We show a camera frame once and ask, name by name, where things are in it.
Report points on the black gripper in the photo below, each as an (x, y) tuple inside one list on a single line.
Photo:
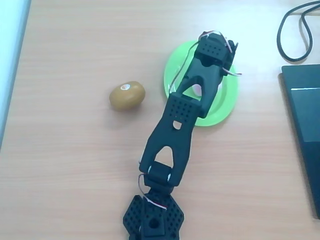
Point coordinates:
[(231, 50)]

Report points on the pink plush peach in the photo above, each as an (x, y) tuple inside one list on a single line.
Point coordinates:
[(198, 90)]

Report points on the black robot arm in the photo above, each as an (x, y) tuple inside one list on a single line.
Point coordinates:
[(175, 140)]

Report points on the green oval plate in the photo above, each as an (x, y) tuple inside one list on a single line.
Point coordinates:
[(225, 107)]

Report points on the black laptop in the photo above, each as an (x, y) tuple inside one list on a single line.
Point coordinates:
[(307, 120)]

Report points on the brown kiwi fruit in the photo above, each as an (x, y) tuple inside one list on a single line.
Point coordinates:
[(127, 97)]

